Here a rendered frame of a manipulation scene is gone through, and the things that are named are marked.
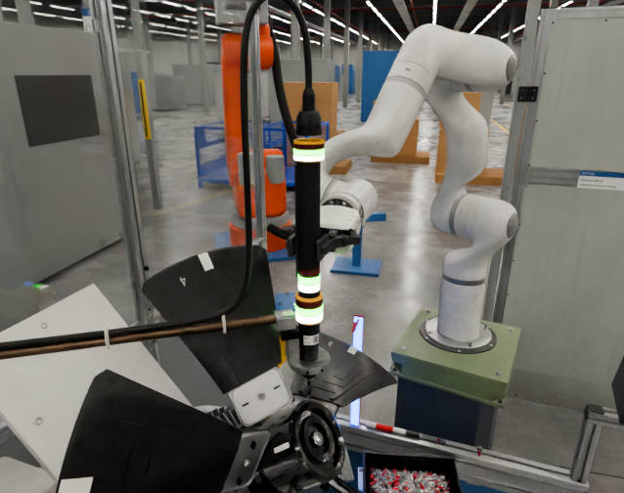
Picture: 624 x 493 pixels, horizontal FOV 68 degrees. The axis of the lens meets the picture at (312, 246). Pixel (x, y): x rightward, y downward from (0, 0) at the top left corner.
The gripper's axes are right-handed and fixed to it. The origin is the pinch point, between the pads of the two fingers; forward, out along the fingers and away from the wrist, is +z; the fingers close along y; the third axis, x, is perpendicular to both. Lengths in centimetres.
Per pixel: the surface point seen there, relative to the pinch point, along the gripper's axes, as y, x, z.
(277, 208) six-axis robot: 160, -100, -346
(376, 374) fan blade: -8.0, -34.3, -19.4
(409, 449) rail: -15, -65, -34
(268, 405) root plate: 4.2, -25.3, 7.0
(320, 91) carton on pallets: 255, -1, -755
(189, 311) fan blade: 18.8, -12.0, 5.2
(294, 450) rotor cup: -3.4, -25.1, 14.7
